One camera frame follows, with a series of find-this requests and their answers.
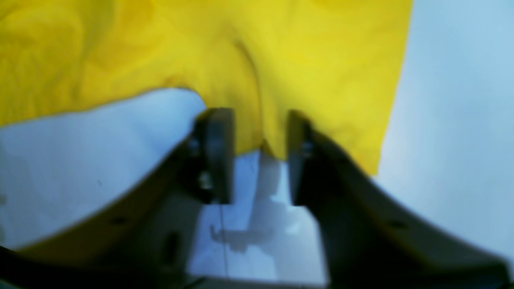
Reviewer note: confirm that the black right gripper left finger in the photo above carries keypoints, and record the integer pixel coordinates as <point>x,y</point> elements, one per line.
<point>143,240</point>

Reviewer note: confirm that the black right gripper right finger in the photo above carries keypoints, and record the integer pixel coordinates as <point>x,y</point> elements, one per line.
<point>369,240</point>

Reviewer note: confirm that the yellow t-shirt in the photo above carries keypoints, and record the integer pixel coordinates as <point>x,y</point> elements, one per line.
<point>337,61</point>

